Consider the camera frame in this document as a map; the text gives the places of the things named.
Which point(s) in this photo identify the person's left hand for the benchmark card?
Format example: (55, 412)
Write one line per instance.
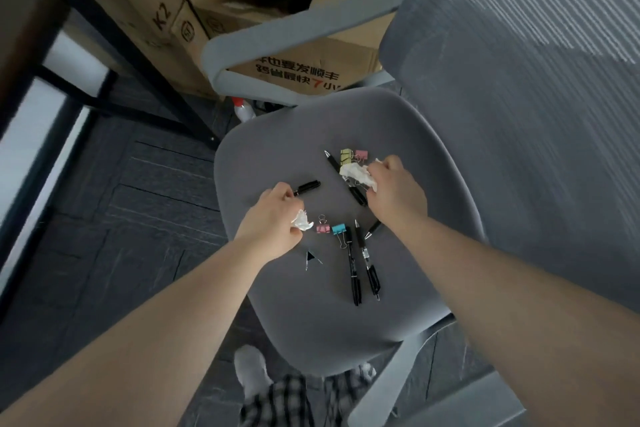
(267, 226)

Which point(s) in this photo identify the person's right hand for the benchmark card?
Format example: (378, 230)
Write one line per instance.
(397, 196)

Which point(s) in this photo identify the person's right fingers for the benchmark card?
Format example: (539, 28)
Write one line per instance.
(386, 165)

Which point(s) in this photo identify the person's left thumb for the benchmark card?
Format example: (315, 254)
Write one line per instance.
(295, 235)

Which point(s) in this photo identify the small white tissue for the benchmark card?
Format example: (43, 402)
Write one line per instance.
(302, 221)

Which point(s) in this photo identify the large white tissue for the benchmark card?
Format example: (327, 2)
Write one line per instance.
(356, 175)

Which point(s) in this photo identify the person's left forearm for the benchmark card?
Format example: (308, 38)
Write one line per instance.
(150, 336)

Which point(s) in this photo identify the person's right forearm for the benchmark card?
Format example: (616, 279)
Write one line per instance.
(510, 311)

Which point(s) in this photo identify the large pink binder clip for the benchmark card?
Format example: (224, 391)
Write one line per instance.
(361, 155)

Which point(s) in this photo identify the black binder clip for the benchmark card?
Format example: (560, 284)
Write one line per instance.
(311, 257)

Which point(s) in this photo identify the small pink binder clip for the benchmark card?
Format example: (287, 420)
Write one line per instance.
(322, 228)

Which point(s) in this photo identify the yellow binder clip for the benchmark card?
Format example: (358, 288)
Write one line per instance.
(345, 157)

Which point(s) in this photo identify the blue binder clip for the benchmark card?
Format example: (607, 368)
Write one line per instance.
(339, 230)

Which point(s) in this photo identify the short black pen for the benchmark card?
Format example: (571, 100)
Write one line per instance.
(308, 187)

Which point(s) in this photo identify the grey office chair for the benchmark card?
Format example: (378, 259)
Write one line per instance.
(310, 141)

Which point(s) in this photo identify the printed brown cardboard box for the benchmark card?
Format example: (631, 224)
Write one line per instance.
(300, 61)

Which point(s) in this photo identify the white bottle with red cap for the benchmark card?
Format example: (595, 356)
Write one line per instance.
(243, 110)

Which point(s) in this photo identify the white shoe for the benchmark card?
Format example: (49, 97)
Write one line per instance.
(368, 369)
(252, 371)

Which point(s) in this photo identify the plaid trousers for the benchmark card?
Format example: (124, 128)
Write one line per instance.
(290, 404)

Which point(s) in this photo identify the brown desk with black frame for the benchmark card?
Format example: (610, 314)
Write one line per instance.
(30, 1)

